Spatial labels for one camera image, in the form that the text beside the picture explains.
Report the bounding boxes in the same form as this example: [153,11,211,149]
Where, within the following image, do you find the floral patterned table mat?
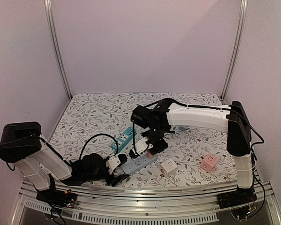
[50,93,237,189]

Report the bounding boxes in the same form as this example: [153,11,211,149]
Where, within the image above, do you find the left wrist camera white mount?
[105,154,128,174]

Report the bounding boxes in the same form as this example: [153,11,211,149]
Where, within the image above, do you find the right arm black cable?
[131,100,265,157]

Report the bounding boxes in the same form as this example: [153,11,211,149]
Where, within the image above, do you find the right aluminium frame post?
[220,0,248,102]

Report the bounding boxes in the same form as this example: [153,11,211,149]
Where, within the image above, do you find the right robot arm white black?
[129,98,257,206]

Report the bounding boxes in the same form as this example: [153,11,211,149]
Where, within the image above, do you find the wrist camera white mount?
[129,137,153,158]
[105,154,128,174]

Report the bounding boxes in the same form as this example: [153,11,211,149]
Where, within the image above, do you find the small pink charger plug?
[147,151,153,158]

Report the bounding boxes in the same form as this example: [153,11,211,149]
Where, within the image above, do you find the light blue power strip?
[122,155,158,175]

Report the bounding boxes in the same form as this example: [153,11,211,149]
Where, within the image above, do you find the small blue charger plug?
[178,126,189,131]

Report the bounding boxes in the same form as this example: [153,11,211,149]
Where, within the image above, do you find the pink cube socket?
[200,153,219,173]

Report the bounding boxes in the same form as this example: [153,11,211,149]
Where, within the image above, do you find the left aluminium frame post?
[44,0,73,100]

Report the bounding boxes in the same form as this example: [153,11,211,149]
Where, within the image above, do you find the aluminium frame post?
[220,0,248,102]
[44,0,73,100]

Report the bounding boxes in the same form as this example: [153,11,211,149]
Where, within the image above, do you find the teal power strip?
[116,127,133,153]

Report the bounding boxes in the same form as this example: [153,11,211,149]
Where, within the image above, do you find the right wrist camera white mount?
[129,137,153,158]

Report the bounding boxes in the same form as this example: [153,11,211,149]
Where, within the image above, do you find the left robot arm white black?
[0,121,129,203]

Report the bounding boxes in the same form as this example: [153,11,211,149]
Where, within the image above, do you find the white cube socket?
[160,158,178,177]

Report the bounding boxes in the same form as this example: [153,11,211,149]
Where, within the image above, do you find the front aluminium rail base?
[10,181,279,225]

